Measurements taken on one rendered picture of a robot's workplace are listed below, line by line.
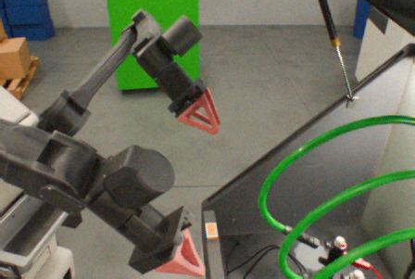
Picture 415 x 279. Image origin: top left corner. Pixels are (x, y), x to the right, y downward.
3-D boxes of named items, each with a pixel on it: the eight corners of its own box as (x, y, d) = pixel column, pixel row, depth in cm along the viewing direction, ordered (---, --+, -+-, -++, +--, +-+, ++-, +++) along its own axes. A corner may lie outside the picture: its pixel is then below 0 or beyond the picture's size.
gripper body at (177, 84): (205, 83, 70) (181, 57, 68) (199, 93, 60) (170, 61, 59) (182, 103, 71) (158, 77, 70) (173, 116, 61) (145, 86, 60)
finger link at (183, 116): (231, 115, 68) (199, 81, 67) (230, 125, 61) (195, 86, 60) (206, 135, 70) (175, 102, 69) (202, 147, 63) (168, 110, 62)
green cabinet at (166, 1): (189, 65, 476) (187, -33, 411) (199, 90, 403) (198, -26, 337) (121, 69, 462) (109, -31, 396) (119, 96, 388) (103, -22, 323)
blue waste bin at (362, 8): (344, 31, 638) (351, -9, 599) (373, 31, 640) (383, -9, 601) (357, 41, 586) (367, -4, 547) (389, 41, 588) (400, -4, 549)
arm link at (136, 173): (62, 145, 46) (34, 196, 40) (106, 101, 40) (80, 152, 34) (131, 188, 51) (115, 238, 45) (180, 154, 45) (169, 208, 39)
